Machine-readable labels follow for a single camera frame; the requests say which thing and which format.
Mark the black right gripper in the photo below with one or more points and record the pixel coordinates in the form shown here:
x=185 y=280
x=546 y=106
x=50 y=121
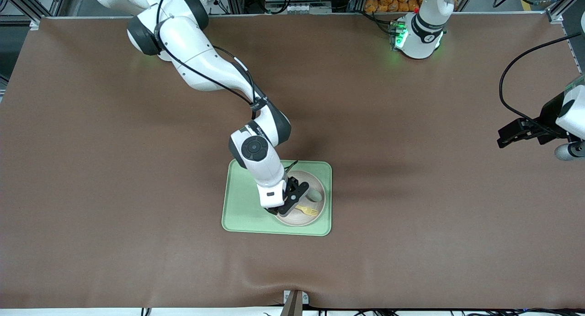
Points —
x=292 y=184

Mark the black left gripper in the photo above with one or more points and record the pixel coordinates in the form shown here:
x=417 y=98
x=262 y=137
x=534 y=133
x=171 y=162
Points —
x=550 y=115

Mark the round beige plate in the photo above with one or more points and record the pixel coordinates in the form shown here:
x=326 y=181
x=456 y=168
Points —
x=301 y=221

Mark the yellow plastic fork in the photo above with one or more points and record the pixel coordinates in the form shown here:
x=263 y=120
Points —
x=311 y=211

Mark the grey-green plastic spoon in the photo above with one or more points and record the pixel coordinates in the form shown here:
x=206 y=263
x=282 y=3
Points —
x=315 y=196

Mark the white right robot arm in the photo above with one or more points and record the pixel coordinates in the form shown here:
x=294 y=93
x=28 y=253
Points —
x=205 y=60

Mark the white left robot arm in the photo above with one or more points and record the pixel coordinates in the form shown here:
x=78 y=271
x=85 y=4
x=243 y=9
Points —
x=418 y=46

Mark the light green rectangular tray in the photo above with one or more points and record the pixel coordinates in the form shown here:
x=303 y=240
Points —
x=237 y=215

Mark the brown table mat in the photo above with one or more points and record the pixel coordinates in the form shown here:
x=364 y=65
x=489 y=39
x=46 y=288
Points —
x=137 y=192

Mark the orange bread pile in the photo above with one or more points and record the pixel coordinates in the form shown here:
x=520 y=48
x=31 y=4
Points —
x=388 y=1

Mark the white terminal strip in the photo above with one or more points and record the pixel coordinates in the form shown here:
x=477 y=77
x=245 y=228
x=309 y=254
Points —
x=297 y=8

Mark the metal table clamp bracket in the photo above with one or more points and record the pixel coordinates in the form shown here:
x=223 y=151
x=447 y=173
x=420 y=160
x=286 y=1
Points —
x=295 y=302

